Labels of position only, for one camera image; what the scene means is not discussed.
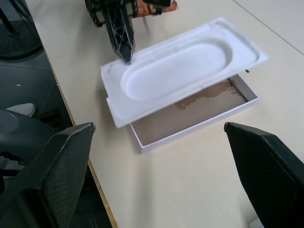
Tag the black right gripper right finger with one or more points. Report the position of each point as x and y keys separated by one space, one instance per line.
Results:
x=268 y=171

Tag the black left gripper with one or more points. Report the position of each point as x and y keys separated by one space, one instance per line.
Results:
x=96 y=12

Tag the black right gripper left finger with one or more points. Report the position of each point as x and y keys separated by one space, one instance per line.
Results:
x=59 y=171

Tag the white shoe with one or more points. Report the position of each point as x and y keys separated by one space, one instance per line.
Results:
x=22 y=109

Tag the black chair base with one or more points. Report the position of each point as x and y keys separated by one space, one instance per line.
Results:
x=16 y=35

